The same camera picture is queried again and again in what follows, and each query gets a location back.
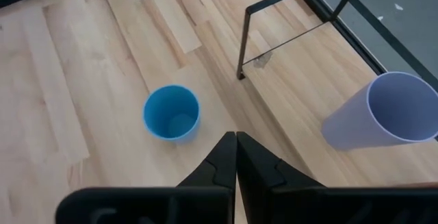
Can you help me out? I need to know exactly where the lavender plastic cup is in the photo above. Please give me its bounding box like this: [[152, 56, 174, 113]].
[[320, 71, 438, 151]]

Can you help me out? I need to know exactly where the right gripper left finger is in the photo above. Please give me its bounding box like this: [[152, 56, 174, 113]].
[[177, 131, 237, 189]]

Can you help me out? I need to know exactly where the blue plastic cup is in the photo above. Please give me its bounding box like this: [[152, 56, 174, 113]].
[[142, 84, 201, 145]]

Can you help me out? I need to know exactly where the wooden shelf with black frame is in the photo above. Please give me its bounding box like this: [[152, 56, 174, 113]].
[[235, 0, 438, 188]]

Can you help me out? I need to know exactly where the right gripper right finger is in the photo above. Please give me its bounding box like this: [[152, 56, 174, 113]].
[[236, 131, 326, 189]]

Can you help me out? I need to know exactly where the black aluminium table frame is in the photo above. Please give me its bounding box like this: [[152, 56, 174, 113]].
[[0, 0, 438, 93]]

